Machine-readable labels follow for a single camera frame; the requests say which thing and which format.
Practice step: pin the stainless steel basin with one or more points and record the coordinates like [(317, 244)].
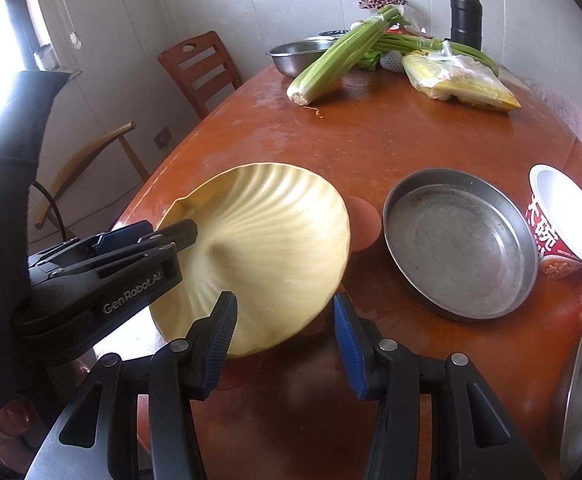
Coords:
[(291, 57)]

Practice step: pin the white foam-netted fruit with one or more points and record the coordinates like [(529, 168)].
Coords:
[(391, 61)]

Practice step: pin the flower bouquet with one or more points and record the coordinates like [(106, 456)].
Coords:
[(383, 0)]

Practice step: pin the person's left hand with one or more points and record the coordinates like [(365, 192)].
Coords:
[(13, 427)]

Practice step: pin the yellow shell-shaped plate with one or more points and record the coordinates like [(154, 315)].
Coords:
[(271, 240)]

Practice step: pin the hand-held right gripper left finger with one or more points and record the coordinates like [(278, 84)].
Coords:
[(221, 345)]

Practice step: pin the red and white paper bowl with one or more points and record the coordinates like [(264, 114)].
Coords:
[(561, 200)]

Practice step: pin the low wall socket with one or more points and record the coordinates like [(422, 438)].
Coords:
[(162, 138)]

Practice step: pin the brown wooden chair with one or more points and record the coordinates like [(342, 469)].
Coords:
[(206, 67)]

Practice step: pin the thick celery bunch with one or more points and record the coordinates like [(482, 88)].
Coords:
[(331, 60)]

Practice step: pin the red snack packet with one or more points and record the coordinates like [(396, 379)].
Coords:
[(411, 33)]

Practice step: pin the bag of yellow noodles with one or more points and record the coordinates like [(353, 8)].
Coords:
[(461, 82)]

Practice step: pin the black thermos bottle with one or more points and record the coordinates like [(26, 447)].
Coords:
[(466, 20)]

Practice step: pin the thin celery bunch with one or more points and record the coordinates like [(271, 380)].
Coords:
[(421, 46)]

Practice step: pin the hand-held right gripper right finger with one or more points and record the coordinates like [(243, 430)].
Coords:
[(348, 355)]

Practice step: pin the clear plastic bag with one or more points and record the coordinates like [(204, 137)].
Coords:
[(513, 79)]

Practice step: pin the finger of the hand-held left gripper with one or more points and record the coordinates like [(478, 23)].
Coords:
[(171, 240), (121, 237)]

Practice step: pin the round metal pan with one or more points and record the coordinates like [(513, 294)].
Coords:
[(461, 250)]

